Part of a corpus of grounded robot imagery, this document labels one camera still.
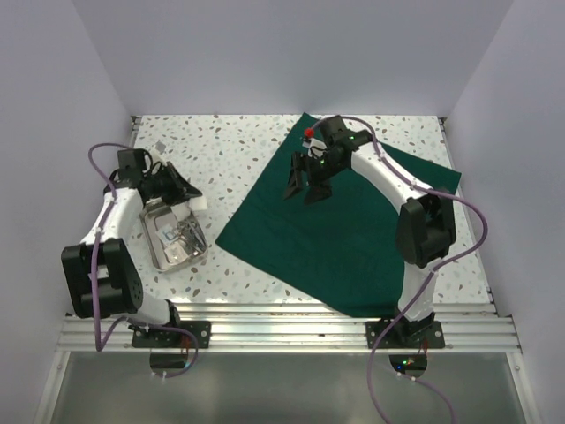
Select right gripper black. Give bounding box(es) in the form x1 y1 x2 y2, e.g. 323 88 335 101
282 151 345 206

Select white gauze pad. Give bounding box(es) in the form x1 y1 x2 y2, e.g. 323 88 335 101
171 203 192 221
188 195 208 212

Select large steel surgical scissors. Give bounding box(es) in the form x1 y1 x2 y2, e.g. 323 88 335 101
180 220 207 252

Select white sterile packet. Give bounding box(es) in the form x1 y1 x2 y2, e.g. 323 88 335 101
157 224 182 246

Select steel scissors medium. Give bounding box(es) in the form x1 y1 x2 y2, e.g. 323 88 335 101
185 222 207 253

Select steel forceps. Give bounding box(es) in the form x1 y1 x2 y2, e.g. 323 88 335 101
177 221 207 249

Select stainless steel instrument tray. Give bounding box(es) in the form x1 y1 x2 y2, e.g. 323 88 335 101
139 199 208 273

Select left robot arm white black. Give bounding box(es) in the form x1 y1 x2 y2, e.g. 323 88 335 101
61 146 205 347

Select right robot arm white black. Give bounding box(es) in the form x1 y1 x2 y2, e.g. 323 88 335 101
283 115 456 347

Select green surgical drape cloth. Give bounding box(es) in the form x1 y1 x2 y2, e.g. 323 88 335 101
216 116 459 318

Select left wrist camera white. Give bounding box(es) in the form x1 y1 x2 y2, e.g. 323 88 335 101
150 140 167 163

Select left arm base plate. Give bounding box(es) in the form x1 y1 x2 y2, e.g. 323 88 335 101
128 321 212 349

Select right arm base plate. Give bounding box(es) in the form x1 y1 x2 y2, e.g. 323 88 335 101
365 316 446 349

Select aluminium rail frame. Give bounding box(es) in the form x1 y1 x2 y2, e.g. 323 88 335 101
56 302 524 354

